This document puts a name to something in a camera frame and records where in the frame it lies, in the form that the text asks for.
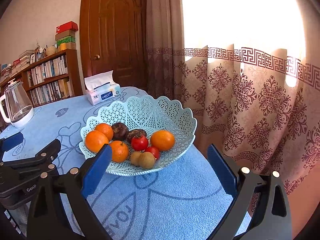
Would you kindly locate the light blue plastic basket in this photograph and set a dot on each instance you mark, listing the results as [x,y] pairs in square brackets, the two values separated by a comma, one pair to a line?
[155,115]

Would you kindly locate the brown longan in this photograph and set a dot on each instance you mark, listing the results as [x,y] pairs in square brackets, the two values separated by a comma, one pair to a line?
[135,158]
[148,161]

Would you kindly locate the mandarin with stem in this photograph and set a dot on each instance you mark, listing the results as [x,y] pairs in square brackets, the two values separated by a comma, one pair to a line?
[120,152]

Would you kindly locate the dark brown water chestnut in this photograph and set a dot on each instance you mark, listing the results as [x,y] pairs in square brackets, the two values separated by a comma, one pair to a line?
[135,133]

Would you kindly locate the red box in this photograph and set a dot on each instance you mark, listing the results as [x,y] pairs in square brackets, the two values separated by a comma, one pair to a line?
[67,27]

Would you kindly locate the brown wooden door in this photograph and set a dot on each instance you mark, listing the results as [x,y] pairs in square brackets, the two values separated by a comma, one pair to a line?
[115,30]

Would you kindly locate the green box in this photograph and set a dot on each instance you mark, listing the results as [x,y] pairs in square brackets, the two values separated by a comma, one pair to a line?
[66,40]

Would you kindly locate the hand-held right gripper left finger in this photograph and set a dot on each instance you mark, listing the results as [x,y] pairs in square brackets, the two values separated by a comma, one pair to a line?
[96,170]

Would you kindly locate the water chestnut with stem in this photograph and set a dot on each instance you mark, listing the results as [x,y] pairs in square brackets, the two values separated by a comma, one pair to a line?
[120,130]

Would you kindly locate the small smooth orange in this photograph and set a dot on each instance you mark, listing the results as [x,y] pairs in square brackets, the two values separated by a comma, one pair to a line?
[105,130]

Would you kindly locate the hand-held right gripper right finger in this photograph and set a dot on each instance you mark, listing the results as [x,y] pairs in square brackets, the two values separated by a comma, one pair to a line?
[222,172]

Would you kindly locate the red tomato with calyx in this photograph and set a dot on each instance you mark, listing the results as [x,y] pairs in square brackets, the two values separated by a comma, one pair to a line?
[139,143]

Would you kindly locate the white tissue pack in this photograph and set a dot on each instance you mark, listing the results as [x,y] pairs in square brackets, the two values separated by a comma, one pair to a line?
[102,92]

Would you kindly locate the large smooth orange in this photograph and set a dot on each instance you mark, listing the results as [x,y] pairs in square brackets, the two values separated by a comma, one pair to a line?
[162,140]

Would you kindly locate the wooden bookshelf with books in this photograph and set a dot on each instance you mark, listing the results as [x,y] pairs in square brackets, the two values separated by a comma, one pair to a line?
[50,77]

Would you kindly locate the tan cardboard box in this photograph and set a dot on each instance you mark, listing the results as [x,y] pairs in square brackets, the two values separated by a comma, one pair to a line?
[65,35]

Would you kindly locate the beige round jar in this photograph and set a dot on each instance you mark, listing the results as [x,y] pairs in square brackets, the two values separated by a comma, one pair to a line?
[50,51]

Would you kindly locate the large mandarin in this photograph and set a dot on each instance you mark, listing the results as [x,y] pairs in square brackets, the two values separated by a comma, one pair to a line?
[96,141]

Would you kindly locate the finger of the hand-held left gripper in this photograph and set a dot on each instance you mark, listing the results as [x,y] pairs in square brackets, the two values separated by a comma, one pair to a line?
[12,140]
[37,162]

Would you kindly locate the beige patterned curtain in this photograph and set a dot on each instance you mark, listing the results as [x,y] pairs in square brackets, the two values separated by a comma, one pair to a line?
[250,105]

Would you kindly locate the small cherry tomato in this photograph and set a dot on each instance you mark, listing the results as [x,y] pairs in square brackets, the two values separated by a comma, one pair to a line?
[153,152]

